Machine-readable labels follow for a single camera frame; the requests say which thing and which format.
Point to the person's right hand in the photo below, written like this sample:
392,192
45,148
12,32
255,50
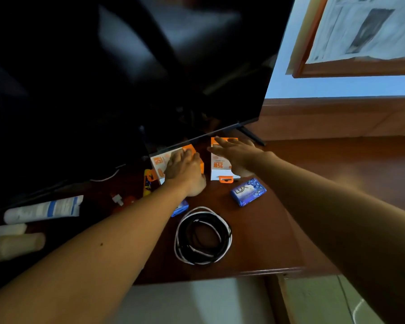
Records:
244,156

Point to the person's left hand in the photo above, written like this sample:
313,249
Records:
184,173

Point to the person's right thumb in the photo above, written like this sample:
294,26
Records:
241,172

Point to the person's left thumb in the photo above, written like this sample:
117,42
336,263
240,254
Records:
198,164

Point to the orange and white charger box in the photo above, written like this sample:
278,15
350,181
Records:
158,163
219,167

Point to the person's right forearm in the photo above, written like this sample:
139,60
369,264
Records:
341,219

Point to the person's left forearm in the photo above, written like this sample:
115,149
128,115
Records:
87,259

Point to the blue soap packet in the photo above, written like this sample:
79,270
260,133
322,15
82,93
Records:
248,192
181,209

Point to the black television stand leg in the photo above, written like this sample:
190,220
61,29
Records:
252,135

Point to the yellow and orange small packet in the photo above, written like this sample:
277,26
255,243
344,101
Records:
149,182

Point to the small red object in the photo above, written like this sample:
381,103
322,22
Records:
128,201

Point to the black flat screen television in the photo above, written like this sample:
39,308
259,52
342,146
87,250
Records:
104,80

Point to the white tube with blue stripe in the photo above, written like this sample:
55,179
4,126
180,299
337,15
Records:
42,209

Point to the wooden framed newspaper panel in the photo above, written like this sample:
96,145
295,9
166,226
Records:
357,40

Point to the beige cylindrical bottle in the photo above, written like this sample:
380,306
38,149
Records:
13,246

